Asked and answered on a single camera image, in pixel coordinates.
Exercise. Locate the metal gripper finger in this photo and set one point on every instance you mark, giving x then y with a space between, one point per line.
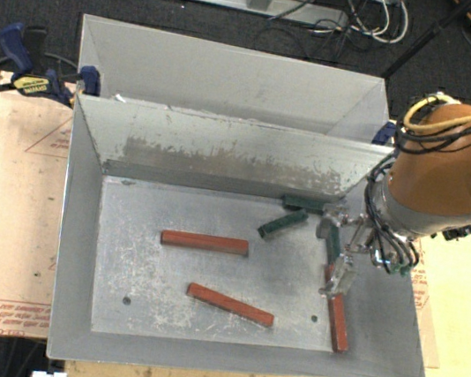
340 277
330 217

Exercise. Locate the red-brown flat block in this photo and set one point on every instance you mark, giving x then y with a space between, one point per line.
204 242
340 326
229 304

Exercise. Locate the grey metal bin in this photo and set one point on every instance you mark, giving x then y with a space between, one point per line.
185 273

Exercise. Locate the brown cardboard board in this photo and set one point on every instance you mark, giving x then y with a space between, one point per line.
16 213

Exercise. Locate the dark green flat block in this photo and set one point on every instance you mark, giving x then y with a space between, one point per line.
282 223
334 244

